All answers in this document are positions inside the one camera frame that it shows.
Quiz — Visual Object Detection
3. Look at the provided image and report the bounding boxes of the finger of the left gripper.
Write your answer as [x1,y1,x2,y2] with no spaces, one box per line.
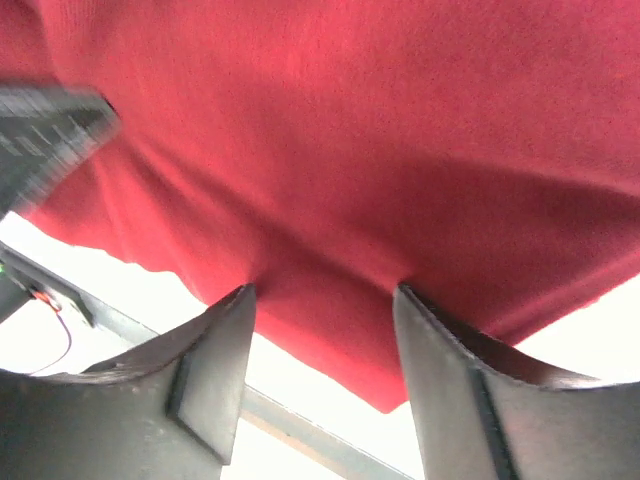
[1,84,119,215]

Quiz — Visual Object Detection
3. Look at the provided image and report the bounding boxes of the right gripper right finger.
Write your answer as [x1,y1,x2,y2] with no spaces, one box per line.
[393,283,639,480]

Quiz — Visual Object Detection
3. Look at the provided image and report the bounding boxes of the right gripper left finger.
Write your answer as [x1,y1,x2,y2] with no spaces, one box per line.
[1,284,256,479]

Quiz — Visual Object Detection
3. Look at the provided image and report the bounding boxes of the dark red t-shirt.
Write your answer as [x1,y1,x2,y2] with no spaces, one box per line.
[1,1,639,412]

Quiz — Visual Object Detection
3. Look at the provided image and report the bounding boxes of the aluminium extrusion rail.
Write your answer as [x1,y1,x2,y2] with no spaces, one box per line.
[74,284,416,480]

